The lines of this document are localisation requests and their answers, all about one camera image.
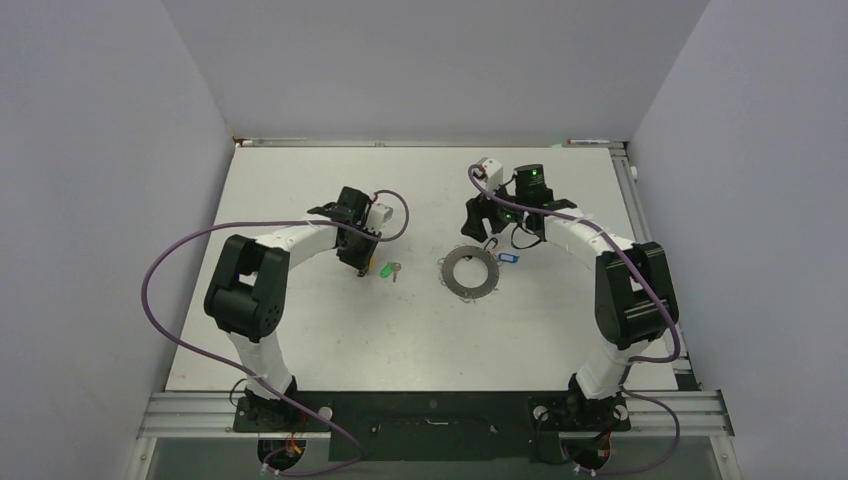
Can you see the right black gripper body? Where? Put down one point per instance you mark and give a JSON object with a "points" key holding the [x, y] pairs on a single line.
{"points": [[509, 215]]}

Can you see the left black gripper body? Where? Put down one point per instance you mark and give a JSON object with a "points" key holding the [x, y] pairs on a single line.
{"points": [[357, 252]]}

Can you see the green key tag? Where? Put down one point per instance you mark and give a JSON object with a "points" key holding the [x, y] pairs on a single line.
{"points": [[387, 271]]}

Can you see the blue key tag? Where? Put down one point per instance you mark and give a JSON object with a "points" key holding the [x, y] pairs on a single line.
{"points": [[507, 258]]}

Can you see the silver key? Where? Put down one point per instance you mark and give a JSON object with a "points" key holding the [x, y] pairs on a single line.
{"points": [[395, 267]]}

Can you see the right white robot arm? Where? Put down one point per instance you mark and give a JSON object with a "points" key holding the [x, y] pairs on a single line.
{"points": [[635, 306]]}

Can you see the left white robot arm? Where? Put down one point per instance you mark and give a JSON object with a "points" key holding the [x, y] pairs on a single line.
{"points": [[247, 293]]}

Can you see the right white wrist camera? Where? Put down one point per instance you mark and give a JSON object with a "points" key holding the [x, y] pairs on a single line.
{"points": [[489, 173]]}

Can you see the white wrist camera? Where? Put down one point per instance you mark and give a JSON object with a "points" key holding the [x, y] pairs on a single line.
{"points": [[489, 173], [378, 216]]}

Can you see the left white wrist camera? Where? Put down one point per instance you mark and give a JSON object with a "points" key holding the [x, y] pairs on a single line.
{"points": [[378, 216]]}

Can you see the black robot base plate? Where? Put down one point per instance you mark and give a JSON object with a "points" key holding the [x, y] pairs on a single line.
{"points": [[438, 426]]}

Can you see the aluminium right rail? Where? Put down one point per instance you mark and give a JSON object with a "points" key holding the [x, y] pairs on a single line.
{"points": [[627, 180]]}

